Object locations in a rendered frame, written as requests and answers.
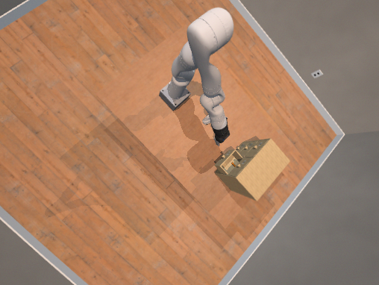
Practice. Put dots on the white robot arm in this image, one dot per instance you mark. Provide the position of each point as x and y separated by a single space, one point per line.
206 35

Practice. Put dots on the small wooden chest of drawers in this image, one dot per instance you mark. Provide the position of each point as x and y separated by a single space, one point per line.
259 173

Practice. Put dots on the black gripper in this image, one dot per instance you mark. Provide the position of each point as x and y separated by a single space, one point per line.
220 129

